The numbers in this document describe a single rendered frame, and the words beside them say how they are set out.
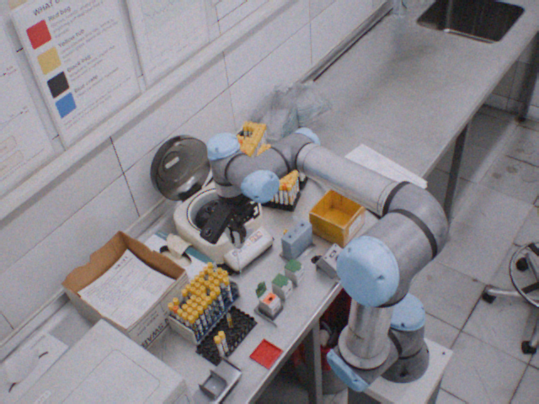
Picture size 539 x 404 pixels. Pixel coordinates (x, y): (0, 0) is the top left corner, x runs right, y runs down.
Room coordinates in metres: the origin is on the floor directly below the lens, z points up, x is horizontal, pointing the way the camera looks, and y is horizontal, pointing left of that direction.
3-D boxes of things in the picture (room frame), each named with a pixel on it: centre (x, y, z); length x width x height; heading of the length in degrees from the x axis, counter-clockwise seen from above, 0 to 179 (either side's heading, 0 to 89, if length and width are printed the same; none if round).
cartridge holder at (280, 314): (0.95, 0.03, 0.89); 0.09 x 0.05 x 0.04; 46
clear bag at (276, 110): (1.77, -0.06, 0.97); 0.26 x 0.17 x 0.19; 152
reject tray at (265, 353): (0.82, 0.05, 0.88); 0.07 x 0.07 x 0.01; 48
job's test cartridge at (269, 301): (0.95, 0.03, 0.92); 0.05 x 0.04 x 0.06; 46
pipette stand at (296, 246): (1.17, -0.08, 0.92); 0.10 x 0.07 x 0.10; 133
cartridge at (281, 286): (1.02, -0.01, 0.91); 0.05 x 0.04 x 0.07; 48
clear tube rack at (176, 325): (0.98, 0.22, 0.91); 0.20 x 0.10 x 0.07; 138
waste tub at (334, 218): (1.25, -0.22, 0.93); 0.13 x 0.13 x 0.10; 47
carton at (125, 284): (1.04, 0.43, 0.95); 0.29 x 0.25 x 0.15; 48
